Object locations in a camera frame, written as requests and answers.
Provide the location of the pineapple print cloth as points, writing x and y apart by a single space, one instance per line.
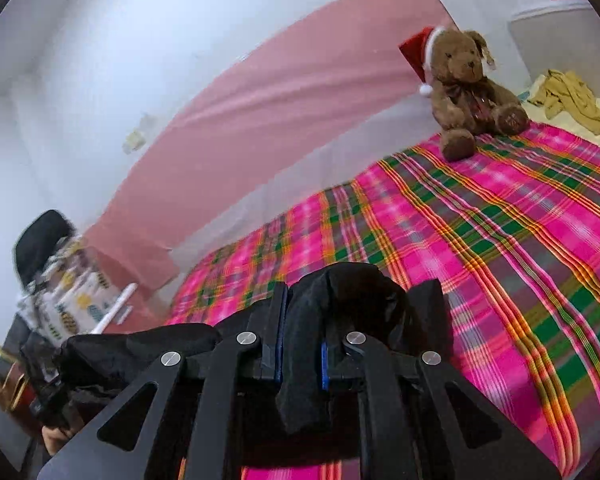
70 300

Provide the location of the brown teddy bear santa hat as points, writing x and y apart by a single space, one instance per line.
467 85

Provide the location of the white rod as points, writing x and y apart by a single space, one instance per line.
112 307

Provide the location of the brown wooden object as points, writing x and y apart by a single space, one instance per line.
5 380

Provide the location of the person's left hand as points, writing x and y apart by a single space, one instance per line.
57 440

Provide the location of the white headboard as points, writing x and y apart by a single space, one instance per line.
555 40

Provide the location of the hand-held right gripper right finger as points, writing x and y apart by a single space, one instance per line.
326 365

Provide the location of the pink plaid blanket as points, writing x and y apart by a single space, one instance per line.
505 260

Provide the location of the black puffer jacket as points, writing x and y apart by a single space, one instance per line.
345 300

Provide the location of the wall light switch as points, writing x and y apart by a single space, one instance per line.
134 140

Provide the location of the black cushion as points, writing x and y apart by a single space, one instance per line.
40 247

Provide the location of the yellow crumpled cloth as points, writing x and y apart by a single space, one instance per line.
575 97

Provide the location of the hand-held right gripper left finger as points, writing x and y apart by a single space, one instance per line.
275 330

